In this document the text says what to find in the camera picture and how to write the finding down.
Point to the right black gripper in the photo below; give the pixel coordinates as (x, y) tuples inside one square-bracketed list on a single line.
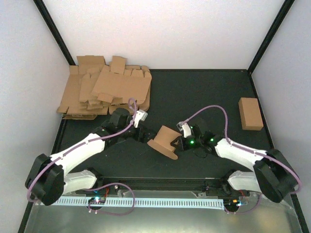
[(180, 147)]

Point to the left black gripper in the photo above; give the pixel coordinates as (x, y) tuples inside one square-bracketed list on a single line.
[(145, 139)]

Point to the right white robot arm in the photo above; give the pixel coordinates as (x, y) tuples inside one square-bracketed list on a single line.
[(268, 172)]

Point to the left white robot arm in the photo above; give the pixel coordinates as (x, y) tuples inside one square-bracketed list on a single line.
[(51, 176)]

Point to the folded brown cardboard box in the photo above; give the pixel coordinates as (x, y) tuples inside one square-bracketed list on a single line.
[(250, 114)]

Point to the stack of flat cardboard blanks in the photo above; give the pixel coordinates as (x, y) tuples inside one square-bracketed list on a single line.
[(96, 88)]

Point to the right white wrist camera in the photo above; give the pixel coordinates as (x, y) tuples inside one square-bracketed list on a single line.
[(185, 129)]

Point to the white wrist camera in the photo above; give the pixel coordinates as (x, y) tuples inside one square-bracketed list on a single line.
[(140, 116), (185, 129)]

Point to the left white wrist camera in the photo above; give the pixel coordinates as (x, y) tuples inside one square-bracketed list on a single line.
[(140, 116)]

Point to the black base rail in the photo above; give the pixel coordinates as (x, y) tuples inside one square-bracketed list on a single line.
[(218, 186)]

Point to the light blue slotted cable duct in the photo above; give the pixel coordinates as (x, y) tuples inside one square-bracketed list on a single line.
[(141, 202)]

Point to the metal base plate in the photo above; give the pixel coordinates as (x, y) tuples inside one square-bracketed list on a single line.
[(258, 216)]

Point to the left black frame post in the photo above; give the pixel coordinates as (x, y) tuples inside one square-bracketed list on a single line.
[(54, 31)]

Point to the black frame post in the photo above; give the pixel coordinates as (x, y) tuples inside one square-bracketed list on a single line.
[(286, 6), (54, 31)]

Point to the right black frame post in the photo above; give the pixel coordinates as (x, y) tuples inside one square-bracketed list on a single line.
[(286, 6)]

